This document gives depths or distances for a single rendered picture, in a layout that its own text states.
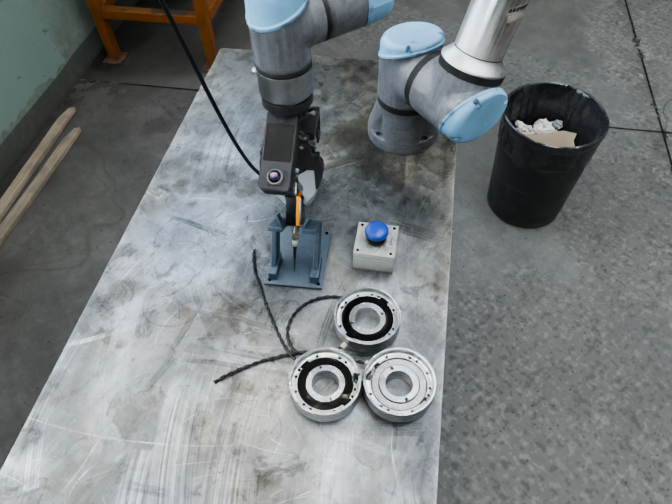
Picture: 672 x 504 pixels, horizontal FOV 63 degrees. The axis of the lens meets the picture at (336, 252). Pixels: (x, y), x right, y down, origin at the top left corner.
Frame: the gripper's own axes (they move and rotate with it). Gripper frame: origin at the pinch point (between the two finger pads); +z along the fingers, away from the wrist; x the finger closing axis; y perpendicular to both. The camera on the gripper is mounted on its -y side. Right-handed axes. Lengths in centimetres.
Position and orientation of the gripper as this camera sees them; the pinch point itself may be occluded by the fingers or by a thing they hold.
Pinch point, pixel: (295, 202)
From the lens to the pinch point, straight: 89.3
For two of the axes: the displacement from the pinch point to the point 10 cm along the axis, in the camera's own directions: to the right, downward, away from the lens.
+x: -9.9, -0.8, 0.9
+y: 1.2, -7.9, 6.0
